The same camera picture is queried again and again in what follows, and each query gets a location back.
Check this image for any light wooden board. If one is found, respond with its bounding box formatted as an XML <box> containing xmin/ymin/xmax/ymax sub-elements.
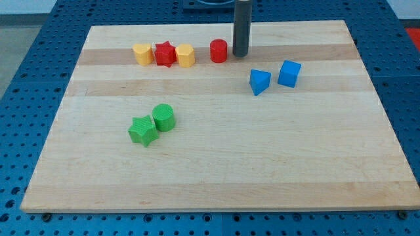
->
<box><xmin>20</xmin><ymin>20</ymin><xmax>419</xmax><ymax>213</ymax></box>

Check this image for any red cylinder block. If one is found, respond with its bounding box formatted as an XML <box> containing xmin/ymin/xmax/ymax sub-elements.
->
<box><xmin>209</xmin><ymin>39</ymin><xmax>228</xmax><ymax>63</ymax></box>

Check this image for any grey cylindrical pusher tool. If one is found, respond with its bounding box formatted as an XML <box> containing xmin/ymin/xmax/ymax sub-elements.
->
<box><xmin>232</xmin><ymin>0</ymin><xmax>253</xmax><ymax>58</ymax></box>

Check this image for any green star block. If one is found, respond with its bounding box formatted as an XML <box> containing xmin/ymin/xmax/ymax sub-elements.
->
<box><xmin>128</xmin><ymin>115</ymin><xmax>159</xmax><ymax>148</ymax></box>

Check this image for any red star block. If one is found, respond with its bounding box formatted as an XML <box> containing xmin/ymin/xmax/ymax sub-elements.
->
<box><xmin>154</xmin><ymin>41</ymin><xmax>177</xmax><ymax>68</ymax></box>

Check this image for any green cylinder block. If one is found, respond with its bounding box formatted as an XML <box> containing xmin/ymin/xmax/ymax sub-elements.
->
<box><xmin>152</xmin><ymin>104</ymin><xmax>176</xmax><ymax>132</ymax></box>

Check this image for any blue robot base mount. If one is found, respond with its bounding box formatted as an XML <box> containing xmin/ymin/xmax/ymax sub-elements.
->
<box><xmin>181</xmin><ymin>0</ymin><xmax>235</xmax><ymax>12</ymax></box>

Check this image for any yellow heart block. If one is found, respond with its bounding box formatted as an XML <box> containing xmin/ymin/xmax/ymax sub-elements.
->
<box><xmin>132</xmin><ymin>43</ymin><xmax>154</xmax><ymax>66</ymax></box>

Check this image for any yellow hexagon block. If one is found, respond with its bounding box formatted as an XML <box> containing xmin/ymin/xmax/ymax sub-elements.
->
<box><xmin>175</xmin><ymin>44</ymin><xmax>196</xmax><ymax>68</ymax></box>

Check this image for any blue triangle block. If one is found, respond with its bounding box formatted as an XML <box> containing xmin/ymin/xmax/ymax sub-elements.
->
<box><xmin>249</xmin><ymin>69</ymin><xmax>271</xmax><ymax>96</ymax></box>

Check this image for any blue cube block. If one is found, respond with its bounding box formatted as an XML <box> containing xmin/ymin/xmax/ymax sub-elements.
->
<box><xmin>278</xmin><ymin>60</ymin><xmax>301</xmax><ymax>88</ymax></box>

